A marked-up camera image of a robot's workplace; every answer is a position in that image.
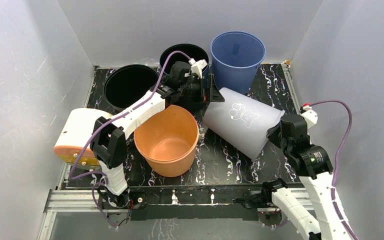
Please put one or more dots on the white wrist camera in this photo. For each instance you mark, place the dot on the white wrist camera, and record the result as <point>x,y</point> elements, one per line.
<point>309,115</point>
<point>198,66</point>

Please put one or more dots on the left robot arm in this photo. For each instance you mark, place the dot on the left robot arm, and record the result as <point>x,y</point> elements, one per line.
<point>108,141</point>

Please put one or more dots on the orange bucket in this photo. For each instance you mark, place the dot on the orange bucket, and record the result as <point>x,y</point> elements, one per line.
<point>168,141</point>

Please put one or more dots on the grey white bucket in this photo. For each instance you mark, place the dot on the grey white bucket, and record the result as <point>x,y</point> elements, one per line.
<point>242,121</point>

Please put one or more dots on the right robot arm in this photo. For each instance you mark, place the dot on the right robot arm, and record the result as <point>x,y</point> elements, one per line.
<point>315,171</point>

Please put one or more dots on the aluminium frame rail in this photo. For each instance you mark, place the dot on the aluminium frame rail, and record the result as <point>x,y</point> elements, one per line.
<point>206,203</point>

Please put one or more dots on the blue bucket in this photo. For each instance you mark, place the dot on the blue bucket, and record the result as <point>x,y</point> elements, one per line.
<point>235,58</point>

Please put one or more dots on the dark navy bucket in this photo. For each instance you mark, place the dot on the dark navy bucket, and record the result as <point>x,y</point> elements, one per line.
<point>180,61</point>

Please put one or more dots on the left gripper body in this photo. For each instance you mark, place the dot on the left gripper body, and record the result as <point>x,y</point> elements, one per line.
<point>193,90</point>

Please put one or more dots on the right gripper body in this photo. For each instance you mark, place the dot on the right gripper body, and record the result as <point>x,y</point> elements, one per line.
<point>276,135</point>

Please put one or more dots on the black bucket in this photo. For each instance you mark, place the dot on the black bucket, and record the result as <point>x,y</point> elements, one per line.
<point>128,84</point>

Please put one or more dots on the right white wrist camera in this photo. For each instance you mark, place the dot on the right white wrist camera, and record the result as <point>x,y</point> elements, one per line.
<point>309,115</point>

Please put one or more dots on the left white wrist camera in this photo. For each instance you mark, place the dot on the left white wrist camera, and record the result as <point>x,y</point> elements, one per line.
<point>198,66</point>

